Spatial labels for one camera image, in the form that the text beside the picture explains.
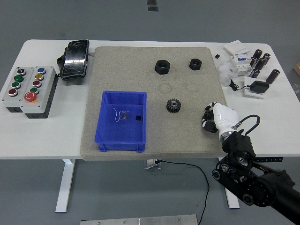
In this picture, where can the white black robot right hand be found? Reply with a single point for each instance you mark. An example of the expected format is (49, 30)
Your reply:
(226, 117)

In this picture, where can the black metal gear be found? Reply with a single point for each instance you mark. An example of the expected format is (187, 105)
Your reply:
(174, 106)

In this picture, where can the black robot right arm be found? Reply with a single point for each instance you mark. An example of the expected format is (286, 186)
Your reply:
(236, 143)

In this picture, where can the small black hex nut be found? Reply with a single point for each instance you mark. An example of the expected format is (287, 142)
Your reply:
(195, 64)

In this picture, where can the large black hex nut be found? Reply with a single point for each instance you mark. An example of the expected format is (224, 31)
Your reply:
(163, 67)

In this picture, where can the brown cardboard box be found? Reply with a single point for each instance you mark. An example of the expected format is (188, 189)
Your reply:
(297, 68)

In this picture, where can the silver table control box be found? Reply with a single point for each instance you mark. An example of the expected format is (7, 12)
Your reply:
(150, 164)

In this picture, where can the blue plastic box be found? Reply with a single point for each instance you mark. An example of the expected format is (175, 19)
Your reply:
(122, 131)

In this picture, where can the grey emergency-stop control box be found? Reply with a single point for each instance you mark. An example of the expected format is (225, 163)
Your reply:
(43, 93)

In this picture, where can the grey four-button control box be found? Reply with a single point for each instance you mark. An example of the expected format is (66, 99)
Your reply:
(9, 77)

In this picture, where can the crumpled clear plastic bag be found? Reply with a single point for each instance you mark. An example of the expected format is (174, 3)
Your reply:
(226, 73)

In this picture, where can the black square adapter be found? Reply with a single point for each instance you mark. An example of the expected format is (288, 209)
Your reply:
(259, 86)

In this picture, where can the dark cylindrical capacitor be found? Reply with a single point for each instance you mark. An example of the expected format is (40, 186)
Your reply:
(260, 64)
(266, 58)
(258, 54)
(254, 62)
(254, 73)
(272, 76)

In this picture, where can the white circuit breaker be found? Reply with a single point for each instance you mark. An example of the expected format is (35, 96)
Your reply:
(242, 65)

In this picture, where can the tiny black cap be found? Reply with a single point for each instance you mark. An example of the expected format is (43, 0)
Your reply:
(217, 56)

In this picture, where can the white table leg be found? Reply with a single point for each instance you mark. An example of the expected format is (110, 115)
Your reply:
(65, 185)
(230, 201)

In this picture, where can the small black cube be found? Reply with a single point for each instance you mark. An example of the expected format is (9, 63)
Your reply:
(138, 118)

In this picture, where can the small clear screw bag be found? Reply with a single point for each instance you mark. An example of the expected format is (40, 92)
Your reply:
(124, 115)

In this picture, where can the grey-brown speckled mat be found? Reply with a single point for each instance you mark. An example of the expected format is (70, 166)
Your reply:
(131, 77)

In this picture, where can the grey metal plate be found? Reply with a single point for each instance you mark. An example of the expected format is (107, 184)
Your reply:
(140, 220)

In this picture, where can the glossy black foot pedal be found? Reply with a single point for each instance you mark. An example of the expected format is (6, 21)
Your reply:
(75, 59)

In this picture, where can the black perforated table rail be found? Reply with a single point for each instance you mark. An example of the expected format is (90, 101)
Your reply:
(269, 159)

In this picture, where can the white wall switch plate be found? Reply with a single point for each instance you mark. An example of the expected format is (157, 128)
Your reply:
(235, 47)

